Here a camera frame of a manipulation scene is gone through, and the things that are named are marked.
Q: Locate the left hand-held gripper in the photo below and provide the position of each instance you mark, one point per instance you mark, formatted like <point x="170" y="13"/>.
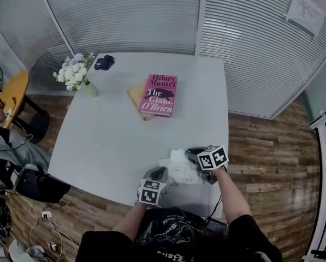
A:
<point x="151" y="192"/>

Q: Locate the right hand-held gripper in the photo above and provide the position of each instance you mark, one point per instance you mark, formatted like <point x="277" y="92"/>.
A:
<point x="212" y="158"/>

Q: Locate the person's left forearm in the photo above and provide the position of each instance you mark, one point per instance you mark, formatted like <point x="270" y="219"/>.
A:
<point x="134" y="218"/>

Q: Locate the person's right forearm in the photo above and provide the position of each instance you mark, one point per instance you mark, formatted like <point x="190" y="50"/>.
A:
<point x="231" y="198"/>

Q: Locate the pink book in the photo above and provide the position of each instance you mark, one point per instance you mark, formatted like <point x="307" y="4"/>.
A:
<point x="160" y="95"/>

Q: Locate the person's black printed shirt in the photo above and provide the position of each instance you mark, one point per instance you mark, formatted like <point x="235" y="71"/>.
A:
<point x="179" y="239"/>

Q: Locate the black box device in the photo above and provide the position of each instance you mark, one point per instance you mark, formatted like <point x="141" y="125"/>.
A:
<point x="216" y="227"/>

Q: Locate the pale green vase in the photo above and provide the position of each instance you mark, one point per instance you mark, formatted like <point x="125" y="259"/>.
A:
<point x="91" y="90"/>

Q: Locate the white power strip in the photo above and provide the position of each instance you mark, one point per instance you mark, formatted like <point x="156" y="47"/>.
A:
<point x="46" y="215"/>

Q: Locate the black bag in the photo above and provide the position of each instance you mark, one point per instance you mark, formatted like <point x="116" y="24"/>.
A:
<point x="37" y="183"/>

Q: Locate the black cloth bundle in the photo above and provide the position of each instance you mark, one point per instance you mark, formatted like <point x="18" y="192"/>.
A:
<point x="104" y="62"/>

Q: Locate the white and lilac flower bouquet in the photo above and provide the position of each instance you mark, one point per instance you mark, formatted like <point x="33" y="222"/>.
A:
<point x="72" y="72"/>

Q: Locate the round yellow wooden table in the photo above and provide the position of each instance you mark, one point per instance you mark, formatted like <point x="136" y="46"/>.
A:
<point x="14" y="97"/>

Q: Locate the white paper notice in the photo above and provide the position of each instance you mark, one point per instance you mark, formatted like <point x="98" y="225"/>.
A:
<point x="307" y="7"/>

